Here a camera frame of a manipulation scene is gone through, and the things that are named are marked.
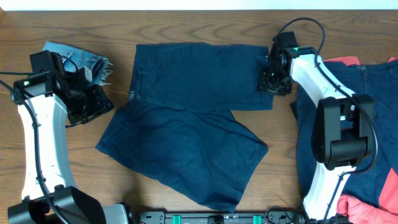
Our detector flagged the light blue denim shorts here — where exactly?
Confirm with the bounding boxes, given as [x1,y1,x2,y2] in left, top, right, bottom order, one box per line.
[43,42,113,86]

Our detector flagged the navy blue shorts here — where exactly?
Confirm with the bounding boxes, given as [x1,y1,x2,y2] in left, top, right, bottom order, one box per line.
[96,43,273,212]

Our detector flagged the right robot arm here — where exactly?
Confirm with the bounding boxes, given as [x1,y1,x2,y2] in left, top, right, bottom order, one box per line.
[259,32,377,223]

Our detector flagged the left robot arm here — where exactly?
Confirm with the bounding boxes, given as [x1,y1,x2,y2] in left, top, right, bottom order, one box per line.
[8,50,133,223]

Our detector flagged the navy blue garment in pile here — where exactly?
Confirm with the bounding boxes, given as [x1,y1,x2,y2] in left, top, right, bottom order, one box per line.
[291,61,397,208]

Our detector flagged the red garment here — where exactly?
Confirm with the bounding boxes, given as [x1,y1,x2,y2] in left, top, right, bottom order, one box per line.
[325,56,397,223]

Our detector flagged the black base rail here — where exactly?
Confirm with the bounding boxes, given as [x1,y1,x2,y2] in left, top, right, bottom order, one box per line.
[138,207,323,224]

